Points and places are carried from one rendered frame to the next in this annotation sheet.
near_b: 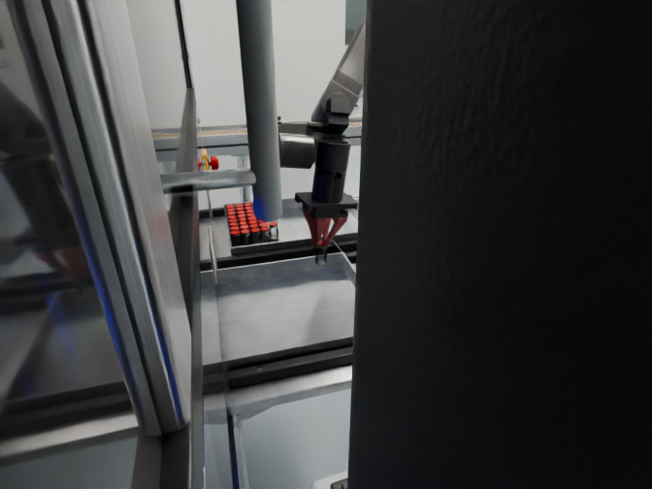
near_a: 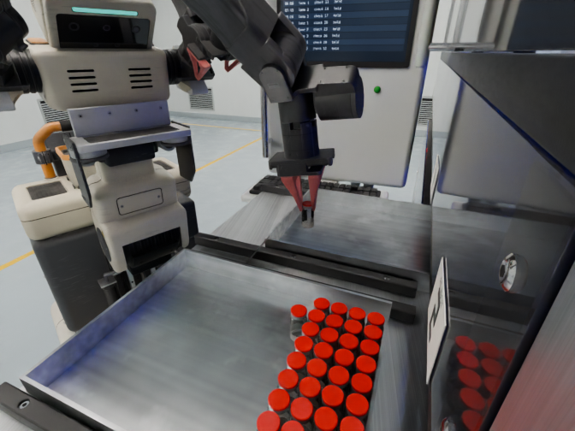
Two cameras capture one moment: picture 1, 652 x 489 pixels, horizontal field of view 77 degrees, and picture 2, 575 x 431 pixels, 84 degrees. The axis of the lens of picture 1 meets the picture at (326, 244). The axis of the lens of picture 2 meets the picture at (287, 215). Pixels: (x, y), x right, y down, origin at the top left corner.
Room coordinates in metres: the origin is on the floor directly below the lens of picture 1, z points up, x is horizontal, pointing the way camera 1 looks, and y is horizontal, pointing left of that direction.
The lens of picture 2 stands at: (1.11, 0.29, 1.21)
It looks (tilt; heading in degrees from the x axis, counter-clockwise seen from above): 27 degrees down; 218
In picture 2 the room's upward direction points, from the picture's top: straight up
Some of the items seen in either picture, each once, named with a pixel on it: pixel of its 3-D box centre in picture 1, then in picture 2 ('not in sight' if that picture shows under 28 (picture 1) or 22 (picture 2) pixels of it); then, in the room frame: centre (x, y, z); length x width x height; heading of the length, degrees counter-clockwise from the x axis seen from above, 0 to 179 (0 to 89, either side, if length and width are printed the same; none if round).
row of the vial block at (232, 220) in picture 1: (233, 226); (361, 386); (0.90, 0.23, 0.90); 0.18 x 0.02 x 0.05; 16
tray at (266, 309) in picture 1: (274, 307); (371, 231); (0.59, 0.09, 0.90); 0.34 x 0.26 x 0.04; 106
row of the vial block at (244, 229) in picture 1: (243, 225); (340, 380); (0.91, 0.20, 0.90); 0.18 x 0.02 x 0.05; 16
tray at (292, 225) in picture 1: (295, 222); (231, 345); (0.94, 0.08, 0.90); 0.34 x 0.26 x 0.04; 106
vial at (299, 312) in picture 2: (274, 232); (299, 323); (0.87, 0.12, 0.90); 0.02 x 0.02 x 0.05
